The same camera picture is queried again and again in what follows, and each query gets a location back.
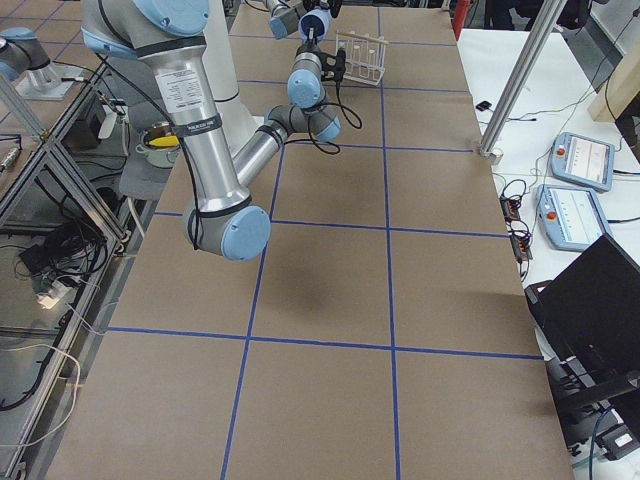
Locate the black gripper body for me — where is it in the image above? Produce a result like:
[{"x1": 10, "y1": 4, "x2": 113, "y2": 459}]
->
[{"x1": 296, "y1": 41, "x2": 320, "y2": 55}]

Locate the light blue plastic cup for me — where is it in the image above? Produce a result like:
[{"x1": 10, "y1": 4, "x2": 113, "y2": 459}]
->
[{"x1": 298, "y1": 9, "x2": 332, "y2": 41}]

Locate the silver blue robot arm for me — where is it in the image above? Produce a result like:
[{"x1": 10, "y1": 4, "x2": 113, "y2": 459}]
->
[
  {"x1": 81, "y1": 0, "x2": 344, "y2": 261},
  {"x1": 259, "y1": 0, "x2": 308, "y2": 39}
]

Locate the green pot with yellow item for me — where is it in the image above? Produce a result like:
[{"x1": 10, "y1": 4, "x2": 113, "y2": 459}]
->
[{"x1": 135, "y1": 122, "x2": 180, "y2": 169}]

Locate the small black sensor puck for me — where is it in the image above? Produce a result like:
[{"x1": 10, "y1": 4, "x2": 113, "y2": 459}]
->
[{"x1": 475, "y1": 101, "x2": 492, "y2": 111}]

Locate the black usb hub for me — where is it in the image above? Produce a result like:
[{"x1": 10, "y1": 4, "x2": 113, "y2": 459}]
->
[{"x1": 499, "y1": 195, "x2": 532, "y2": 263}]

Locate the far blue teach pendant tablet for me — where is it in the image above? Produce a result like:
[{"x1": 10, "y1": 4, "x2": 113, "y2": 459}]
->
[{"x1": 549, "y1": 132, "x2": 615, "y2": 192}]

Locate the blue teach pendant tablet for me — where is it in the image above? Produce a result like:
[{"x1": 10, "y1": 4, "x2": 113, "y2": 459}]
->
[
  {"x1": 549, "y1": 132, "x2": 615, "y2": 192},
  {"x1": 536, "y1": 184, "x2": 612, "y2": 252}
]

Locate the brown paper table cover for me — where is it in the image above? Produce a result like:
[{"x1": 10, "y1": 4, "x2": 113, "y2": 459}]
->
[{"x1": 47, "y1": 7, "x2": 572, "y2": 479}]

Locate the near blue teach pendant tablet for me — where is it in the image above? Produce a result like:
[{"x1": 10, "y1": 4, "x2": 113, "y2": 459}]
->
[{"x1": 536, "y1": 184, "x2": 612, "y2": 252}]

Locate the black laptop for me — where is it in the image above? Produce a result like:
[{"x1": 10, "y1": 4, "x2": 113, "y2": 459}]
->
[{"x1": 525, "y1": 233, "x2": 639, "y2": 434}]

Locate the white wire cup holder rack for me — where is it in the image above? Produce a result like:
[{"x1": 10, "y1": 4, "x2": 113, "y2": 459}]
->
[{"x1": 336, "y1": 31, "x2": 389, "y2": 86}]

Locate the aluminium frame post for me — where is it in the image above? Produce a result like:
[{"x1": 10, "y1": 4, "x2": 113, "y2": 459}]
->
[{"x1": 478, "y1": 0, "x2": 566, "y2": 166}]

